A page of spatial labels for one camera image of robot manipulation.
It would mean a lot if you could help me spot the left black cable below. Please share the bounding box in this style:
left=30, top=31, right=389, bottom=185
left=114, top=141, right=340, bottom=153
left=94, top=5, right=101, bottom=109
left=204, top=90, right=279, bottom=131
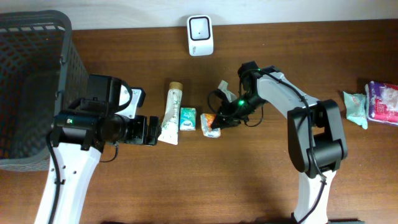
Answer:
left=45, top=130, right=120, bottom=224

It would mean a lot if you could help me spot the pink purple pad pack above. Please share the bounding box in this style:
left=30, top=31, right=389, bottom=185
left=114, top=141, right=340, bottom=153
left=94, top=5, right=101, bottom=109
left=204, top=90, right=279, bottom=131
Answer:
left=365, top=81, right=397, bottom=126

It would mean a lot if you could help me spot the right black cable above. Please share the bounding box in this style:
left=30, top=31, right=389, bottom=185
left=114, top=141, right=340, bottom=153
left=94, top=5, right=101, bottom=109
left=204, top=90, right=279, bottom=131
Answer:
left=206, top=70, right=329, bottom=224

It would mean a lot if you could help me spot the orange tissue pack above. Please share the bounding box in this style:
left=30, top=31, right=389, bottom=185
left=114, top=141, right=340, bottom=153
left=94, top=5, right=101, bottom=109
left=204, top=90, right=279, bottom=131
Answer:
left=200, top=113, right=221, bottom=138

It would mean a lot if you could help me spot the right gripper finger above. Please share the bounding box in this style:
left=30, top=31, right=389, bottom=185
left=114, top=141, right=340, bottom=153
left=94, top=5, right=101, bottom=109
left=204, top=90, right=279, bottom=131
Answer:
left=211, top=115, right=227, bottom=129
left=221, top=120, right=241, bottom=128

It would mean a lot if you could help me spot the teal tissue pack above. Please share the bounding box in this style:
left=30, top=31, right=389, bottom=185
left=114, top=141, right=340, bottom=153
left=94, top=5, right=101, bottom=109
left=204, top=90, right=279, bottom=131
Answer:
left=179, top=108, right=197, bottom=131

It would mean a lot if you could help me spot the teal snack pouch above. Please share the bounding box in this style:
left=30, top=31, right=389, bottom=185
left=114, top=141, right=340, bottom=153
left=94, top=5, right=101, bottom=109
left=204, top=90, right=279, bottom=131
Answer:
left=343, top=91, right=368, bottom=129

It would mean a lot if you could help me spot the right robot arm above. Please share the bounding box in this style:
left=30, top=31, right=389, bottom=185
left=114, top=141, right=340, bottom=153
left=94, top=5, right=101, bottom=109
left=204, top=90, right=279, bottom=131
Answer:
left=211, top=61, right=348, bottom=223

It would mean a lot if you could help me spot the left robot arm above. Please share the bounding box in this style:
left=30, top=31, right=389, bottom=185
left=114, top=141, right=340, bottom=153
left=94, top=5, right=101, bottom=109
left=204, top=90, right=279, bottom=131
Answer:
left=35, top=74, right=160, bottom=223

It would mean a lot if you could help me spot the white tube wooden cap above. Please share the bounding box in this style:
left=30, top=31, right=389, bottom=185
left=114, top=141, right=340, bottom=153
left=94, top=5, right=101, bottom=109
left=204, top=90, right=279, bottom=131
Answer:
left=158, top=82, right=183, bottom=145

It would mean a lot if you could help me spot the white barcode scanner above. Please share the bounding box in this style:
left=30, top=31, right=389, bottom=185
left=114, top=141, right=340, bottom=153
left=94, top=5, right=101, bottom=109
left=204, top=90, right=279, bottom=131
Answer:
left=187, top=15, right=214, bottom=57

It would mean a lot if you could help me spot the black cable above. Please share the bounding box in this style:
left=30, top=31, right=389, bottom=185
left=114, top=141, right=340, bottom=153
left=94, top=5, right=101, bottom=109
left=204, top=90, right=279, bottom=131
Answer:
left=45, top=130, right=120, bottom=224
left=206, top=70, right=329, bottom=224

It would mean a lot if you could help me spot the grey plastic mesh basket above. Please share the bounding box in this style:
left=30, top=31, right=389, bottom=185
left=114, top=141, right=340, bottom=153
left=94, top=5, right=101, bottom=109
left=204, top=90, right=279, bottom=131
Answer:
left=1, top=10, right=89, bottom=172

